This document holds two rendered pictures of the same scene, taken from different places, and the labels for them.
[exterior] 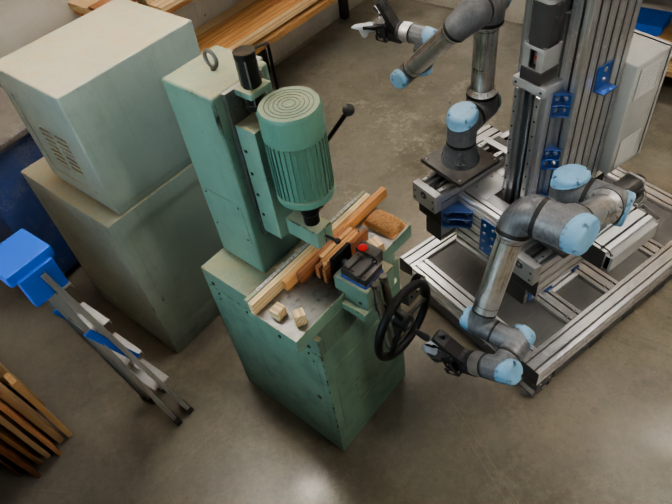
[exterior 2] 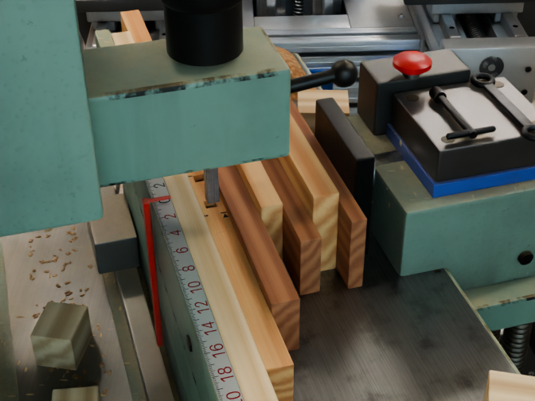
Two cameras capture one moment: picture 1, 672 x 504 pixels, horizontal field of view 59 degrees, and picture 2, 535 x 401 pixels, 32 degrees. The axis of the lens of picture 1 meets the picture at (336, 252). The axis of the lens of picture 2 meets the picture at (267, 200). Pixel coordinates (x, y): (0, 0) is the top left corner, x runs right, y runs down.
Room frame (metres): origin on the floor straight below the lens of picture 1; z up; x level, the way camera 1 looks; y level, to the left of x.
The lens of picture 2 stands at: (1.06, 0.54, 1.36)
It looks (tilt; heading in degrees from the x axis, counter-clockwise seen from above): 36 degrees down; 297
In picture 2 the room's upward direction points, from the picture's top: straight up
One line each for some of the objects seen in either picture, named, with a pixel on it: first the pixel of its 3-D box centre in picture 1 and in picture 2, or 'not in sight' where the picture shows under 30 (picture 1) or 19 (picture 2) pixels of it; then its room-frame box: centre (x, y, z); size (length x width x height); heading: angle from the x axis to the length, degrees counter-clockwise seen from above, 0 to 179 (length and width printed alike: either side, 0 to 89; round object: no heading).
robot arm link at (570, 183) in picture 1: (570, 187); not in sight; (1.40, -0.80, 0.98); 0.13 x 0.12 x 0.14; 43
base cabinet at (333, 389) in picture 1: (314, 333); not in sight; (1.44, 0.14, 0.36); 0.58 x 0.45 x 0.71; 43
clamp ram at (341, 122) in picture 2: (348, 264); (377, 169); (1.26, -0.03, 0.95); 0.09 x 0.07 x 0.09; 133
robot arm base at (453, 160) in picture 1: (460, 148); not in sight; (1.84, -0.55, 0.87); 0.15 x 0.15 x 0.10
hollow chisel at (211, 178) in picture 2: not in sight; (211, 172); (1.36, 0.06, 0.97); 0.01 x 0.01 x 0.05; 43
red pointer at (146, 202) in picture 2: not in sight; (163, 274); (1.39, 0.09, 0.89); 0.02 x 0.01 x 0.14; 43
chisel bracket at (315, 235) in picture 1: (310, 228); (179, 112); (1.37, 0.07, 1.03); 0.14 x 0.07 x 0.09; 43
